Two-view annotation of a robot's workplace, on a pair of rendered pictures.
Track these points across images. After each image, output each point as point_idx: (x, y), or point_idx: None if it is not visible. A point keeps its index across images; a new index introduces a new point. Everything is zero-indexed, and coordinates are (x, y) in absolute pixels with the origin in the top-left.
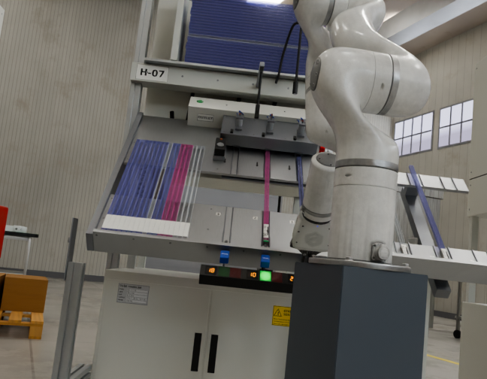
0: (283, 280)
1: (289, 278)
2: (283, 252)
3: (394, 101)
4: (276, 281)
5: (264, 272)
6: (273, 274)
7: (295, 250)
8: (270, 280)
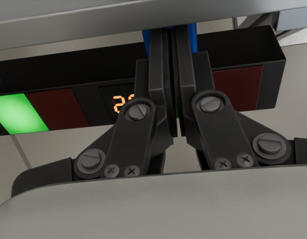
0: (92, 118)
1: (111, 106)
2: (10, 47)
3: None
4: (69, 127)
5: (3, 103)
6: (43, 105)
7: (80, 16)
8: (45, 130)
